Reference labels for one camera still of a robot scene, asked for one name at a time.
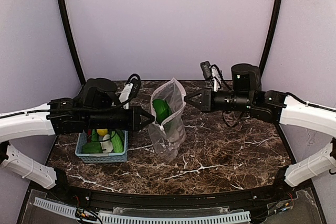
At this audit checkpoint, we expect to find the green leafy vegetable toy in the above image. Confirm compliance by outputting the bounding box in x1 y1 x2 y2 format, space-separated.
152 99 172 124

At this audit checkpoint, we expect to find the clear zip top bag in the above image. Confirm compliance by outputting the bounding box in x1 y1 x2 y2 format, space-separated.
148 78 186 162

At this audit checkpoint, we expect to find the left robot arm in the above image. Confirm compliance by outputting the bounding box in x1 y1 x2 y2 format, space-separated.
1 74 154 189

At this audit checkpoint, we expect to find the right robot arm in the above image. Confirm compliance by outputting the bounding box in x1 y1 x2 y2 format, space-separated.
184 61 335 189

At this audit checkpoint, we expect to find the green cucumber toy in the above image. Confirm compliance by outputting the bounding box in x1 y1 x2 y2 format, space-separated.
111 130 124 153

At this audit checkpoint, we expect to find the yellow corn toy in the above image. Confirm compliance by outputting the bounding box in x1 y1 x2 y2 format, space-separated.
97 129 109 136

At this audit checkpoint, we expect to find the white radish toy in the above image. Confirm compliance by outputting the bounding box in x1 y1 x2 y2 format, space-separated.
100 134 113 153

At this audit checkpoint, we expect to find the red chili pepper toy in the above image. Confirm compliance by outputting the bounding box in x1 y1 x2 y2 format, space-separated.
87 130 92 142

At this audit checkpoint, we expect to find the long green pepper toy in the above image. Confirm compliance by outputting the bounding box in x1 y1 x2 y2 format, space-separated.
81 130 103 154

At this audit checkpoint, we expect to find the blue plastic basket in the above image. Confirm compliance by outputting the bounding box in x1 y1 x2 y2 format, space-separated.
75 131 129 163

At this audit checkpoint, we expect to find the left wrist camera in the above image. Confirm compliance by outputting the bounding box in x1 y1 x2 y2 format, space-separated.
119 73 141 109

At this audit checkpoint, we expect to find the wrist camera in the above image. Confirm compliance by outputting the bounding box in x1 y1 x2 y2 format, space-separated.
119 73 141 109
200 61 222 92

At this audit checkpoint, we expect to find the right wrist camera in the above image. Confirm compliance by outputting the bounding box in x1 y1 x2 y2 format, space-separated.
200 61 222 92

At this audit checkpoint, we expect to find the black front rail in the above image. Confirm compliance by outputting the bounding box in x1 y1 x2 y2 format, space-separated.
44 168 313 216

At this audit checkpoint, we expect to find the white slotted cable duct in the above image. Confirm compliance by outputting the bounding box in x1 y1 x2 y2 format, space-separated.
34 197 251 224

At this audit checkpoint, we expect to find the right black frame post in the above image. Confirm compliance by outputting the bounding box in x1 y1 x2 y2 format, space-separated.
259 0 282 76

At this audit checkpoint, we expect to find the black frame post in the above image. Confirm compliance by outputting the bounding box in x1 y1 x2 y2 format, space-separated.
259 0 282 76
57 0 86 86

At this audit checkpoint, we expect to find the left black frame post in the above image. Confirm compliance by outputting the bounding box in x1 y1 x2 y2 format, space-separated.
57 0 86 86

